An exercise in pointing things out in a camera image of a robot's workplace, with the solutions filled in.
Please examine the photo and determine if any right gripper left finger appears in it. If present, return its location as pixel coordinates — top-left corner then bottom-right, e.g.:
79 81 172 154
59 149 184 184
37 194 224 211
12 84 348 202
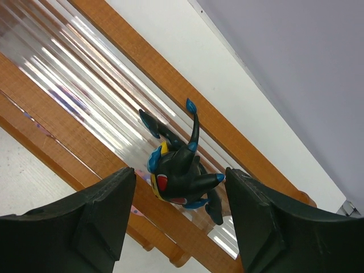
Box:
1 167 136 272

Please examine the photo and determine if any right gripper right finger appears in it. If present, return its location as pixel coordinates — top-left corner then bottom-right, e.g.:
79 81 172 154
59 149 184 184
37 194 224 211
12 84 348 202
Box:
225 168 363 272

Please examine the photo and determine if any purple bunny donut toy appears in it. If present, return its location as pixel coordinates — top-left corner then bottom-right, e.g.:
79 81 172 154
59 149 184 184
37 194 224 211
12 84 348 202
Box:
131 169 155 217

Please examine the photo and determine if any black winged bird toy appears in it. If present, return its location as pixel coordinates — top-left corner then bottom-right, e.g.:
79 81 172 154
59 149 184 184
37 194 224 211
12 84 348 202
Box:
139 98 225 225

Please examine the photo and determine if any wooden three-tier shelf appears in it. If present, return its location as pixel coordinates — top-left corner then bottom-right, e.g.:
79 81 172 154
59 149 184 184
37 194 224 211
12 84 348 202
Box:
0 0 317 273

